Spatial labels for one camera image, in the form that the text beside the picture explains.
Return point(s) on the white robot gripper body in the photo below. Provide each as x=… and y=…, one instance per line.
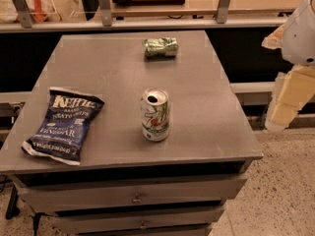
x=299, y=38

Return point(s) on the drawer with knob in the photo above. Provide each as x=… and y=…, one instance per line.
x=137, y=192
x=139, y=220

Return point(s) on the orange and white plastic bag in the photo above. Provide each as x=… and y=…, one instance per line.
x=40, y=11

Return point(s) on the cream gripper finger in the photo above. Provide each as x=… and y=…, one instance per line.
x=275, y=39
x=291, y=92

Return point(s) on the grey drawer cabinet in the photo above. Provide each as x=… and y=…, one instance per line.
x=208, y=131

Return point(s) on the crushed green can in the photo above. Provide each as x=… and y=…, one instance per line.
x=160, y=47

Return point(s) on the blue Kettle chips bag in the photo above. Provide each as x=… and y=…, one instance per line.
x=63, y=130

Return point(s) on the white 7up soda can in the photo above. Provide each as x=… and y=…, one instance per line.
x=155, y=111

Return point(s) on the top drawer with knob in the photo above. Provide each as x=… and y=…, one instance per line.
x=137, y=192

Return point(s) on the wooden shelf with metal brackets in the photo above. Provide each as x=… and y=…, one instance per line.
x=193, y=14

